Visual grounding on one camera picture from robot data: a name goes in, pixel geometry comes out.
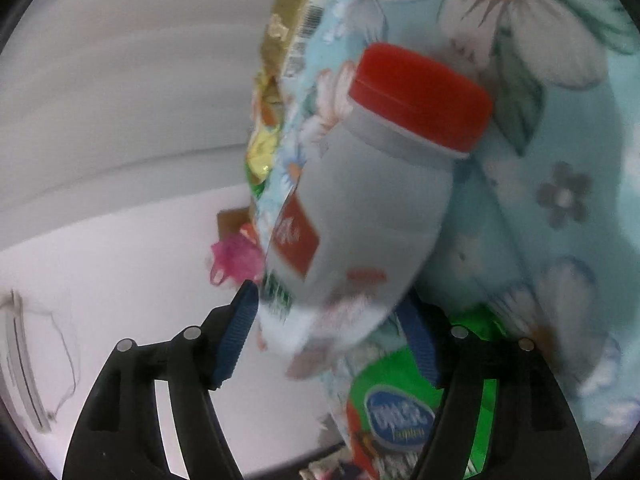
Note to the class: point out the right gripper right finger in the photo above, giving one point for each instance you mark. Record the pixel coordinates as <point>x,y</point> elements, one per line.
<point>533,433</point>

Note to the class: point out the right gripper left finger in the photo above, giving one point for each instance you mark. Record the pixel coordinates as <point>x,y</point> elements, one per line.
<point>117,435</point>

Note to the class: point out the white bottle red cap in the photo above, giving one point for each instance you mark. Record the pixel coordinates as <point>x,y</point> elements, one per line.
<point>365,213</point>

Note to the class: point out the green snack bag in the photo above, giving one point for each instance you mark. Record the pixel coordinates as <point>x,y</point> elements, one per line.
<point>391,408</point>

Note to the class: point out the floral light blue tablecloth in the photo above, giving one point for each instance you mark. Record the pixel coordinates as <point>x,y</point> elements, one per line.
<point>544,224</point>

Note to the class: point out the pink plastic bag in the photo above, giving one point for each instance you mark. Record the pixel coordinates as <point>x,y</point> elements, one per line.
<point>236,259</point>

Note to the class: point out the green snack packet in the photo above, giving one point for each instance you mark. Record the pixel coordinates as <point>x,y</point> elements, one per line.
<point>256,185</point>

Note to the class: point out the grey curtain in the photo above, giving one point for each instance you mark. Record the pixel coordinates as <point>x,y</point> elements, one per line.
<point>111,104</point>

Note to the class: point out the yellow Enaak noodle packet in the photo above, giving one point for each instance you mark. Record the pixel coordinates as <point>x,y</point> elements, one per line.
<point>267,113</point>

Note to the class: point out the gold snack packet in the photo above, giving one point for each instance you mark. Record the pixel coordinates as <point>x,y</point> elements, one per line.
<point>290,26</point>

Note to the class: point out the wall air conditioner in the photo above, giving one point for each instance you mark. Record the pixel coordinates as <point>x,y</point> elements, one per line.
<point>19,382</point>

